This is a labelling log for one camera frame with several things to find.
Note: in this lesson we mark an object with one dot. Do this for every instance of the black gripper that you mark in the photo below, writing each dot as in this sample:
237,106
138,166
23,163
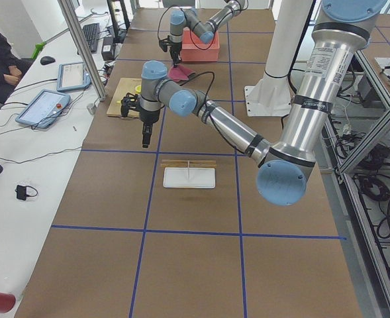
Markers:
174,50
147,116

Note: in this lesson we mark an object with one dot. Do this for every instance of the maroon cleaning cloth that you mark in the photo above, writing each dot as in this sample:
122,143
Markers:
180,72

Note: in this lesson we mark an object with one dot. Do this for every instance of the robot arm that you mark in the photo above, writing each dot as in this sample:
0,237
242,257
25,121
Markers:
342,28
205,31

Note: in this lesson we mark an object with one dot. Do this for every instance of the pink plastic bin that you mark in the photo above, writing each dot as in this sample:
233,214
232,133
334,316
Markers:
194,50

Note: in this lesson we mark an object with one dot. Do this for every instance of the wooden chopstick with band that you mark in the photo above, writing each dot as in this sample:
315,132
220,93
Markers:
205,162

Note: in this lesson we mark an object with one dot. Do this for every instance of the white rectangular tray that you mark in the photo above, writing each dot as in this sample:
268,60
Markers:
198,178

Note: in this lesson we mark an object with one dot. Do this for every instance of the black keyboard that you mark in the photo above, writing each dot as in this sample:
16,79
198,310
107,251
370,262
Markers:
91,33

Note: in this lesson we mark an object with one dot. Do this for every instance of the blue teach pendant far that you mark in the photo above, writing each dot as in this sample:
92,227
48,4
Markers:
72,76

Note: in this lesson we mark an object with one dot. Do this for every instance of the blue teach pendant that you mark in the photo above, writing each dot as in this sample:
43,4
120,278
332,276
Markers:
44,109
72,76

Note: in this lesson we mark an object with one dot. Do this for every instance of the blue teach pendant near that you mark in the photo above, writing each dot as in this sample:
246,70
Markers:
44,109

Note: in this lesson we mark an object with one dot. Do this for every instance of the black computer mouse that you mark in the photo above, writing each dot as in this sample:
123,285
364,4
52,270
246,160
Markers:
45,60

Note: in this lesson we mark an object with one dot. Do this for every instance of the aluminium frame post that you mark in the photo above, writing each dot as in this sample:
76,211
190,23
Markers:
82,46

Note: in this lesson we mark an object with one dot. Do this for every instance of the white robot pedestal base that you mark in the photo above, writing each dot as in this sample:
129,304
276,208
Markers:
267,101

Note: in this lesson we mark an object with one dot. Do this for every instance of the small black strap device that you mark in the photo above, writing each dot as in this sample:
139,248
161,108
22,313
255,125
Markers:
23,192

